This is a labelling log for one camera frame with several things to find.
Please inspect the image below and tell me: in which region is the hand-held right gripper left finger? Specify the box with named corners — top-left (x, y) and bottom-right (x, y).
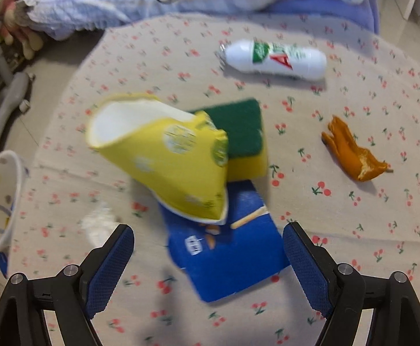
top-left (0, 223), bottom-right (135, 346)

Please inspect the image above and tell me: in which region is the orange peel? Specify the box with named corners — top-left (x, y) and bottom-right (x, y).
top-left (320, 115), bottom-right (394, 182)

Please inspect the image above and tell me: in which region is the yellow paper cup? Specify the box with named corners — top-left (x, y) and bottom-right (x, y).
top-left (86, 94), bottom-right (229, 225)

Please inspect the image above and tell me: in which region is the white bottle red green label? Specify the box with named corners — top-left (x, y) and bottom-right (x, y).
top-left (219, 38), bottom-right (328, 81)

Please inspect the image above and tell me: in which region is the cherry print tablecloth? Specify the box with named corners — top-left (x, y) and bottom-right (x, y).
top-left (6, 12), bottom-right (420, 346)

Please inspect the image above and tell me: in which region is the white paper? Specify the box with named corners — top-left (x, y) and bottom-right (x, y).
top-left (81, 203), bottom-right (121, 246)

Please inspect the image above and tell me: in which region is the purple checked duvet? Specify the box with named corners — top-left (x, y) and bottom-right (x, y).
top-left (24, 0), bottom-right (371, 41)

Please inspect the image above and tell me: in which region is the blue snack packet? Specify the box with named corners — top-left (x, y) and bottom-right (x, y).
top-left (158, 178), bottom-right (292, 303)

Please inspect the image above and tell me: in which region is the grey wheeled chair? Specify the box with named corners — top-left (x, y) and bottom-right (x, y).
top-left (0, 0), bottom-right (34, 163)

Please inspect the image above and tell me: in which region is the yellow green sponge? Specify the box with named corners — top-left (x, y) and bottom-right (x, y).
top-left (189, 98), bottom-right (270, 181)

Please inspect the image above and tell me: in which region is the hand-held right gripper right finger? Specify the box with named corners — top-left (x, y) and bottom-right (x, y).
top-left (282, 221), bottom-right (420, 346)

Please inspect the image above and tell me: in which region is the purple bed sheet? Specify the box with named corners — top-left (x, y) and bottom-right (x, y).
top-left (264, 0), bottom-right (381, 35)

